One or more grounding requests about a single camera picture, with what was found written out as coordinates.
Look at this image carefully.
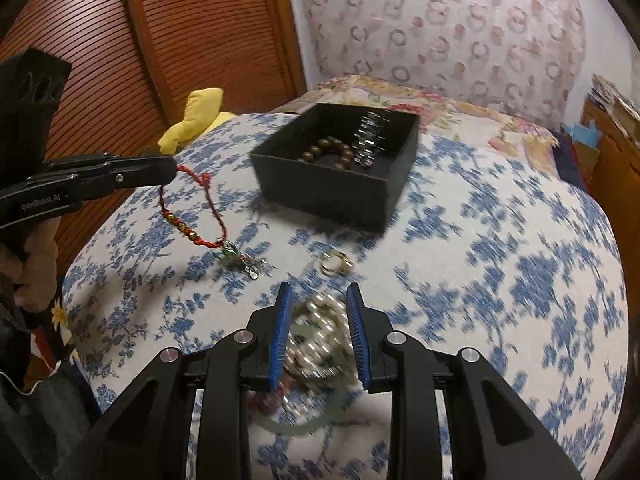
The yellow cloth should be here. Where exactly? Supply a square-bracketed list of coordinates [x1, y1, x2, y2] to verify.
[157, 87, 240, 156]

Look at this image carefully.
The dark red bead bracelet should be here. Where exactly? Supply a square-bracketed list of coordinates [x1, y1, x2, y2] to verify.
[249, 382, 288, 417]

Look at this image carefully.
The ring-patterned padded headboard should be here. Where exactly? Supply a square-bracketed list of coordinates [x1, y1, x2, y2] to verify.
[282, 0, 587, 126]

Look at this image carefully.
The colourful floral quilt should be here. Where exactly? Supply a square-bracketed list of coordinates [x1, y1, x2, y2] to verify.
[267, 75, 568, 163]

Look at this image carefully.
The dark blue cloth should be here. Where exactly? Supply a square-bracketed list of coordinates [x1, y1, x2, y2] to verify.
[552, 127, 596, 192]

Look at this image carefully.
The brown wooden bead bracelet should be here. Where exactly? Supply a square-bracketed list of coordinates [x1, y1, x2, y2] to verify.
[298, 137, 357, 171]

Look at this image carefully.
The silver metal link bracelet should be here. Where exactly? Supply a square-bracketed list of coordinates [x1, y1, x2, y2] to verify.
[351, 109, 390, 171]

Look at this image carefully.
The gold ring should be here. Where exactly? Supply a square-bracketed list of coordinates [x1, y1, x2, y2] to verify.
[320, 251, 354, 277]

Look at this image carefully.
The stack of papers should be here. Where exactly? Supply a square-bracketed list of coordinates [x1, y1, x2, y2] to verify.
[590, 73, 640, 142]

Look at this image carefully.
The person's left hand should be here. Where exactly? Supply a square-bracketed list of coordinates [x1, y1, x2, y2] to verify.
[0, 214, 64, 307]

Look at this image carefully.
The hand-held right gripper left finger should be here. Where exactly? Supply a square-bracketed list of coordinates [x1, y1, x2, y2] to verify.
[75, 281, 295, 480]

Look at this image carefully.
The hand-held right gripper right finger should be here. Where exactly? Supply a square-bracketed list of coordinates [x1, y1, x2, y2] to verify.
[346, 282, 583, 480]

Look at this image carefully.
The ribbed wooden cabinet door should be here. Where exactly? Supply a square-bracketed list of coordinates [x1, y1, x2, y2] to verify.
[0, 0, 307, 281]

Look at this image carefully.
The red cord bracelet with charm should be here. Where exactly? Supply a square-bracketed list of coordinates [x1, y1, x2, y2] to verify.
[158, 164, 267, 281]

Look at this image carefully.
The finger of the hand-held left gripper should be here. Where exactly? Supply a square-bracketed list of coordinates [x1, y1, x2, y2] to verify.
[20, 173, 132, 203]
[43, 155, 179, 181]

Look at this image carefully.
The pale green jade bangle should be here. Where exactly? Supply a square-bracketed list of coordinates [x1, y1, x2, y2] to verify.
[254, 320, 363, 437]

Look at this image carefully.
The black jewelry box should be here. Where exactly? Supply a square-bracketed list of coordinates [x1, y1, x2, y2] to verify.
[249, 103, 421, 234]

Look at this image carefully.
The person's left forearm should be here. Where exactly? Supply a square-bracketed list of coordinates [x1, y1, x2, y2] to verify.
[0, 272, 103, 480]

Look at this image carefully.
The white pearl necklace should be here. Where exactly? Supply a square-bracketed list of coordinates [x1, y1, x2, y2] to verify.
[283, 294, 362, 413]

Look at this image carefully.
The blue floral bed sheet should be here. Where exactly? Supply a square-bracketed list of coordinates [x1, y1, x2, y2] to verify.
[61, 110, 629, 480]

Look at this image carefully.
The wooden nightstand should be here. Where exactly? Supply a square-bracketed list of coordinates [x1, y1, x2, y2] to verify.
[580, 100, 640, 281]

